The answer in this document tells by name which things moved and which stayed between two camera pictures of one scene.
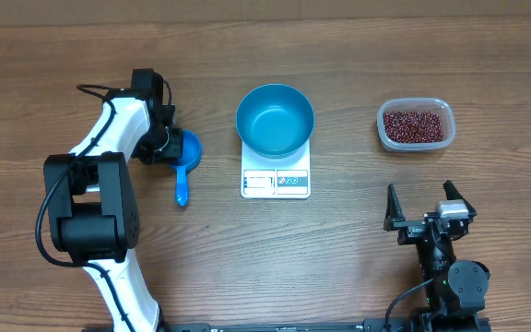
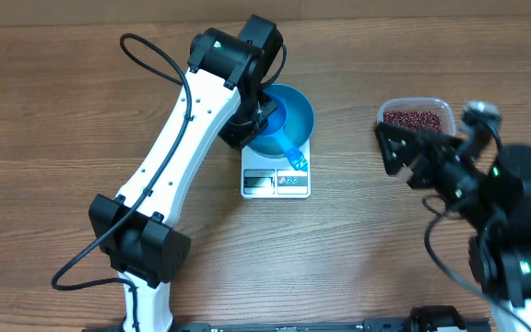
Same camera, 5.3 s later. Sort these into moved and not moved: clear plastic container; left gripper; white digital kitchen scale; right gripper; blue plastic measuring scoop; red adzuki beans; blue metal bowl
Moved: left gripper; right gripper; blue plastic measuring scoop
Not moved: white digital kitchen scale; clear plastic container; red adzuki beans; blue metal bowl
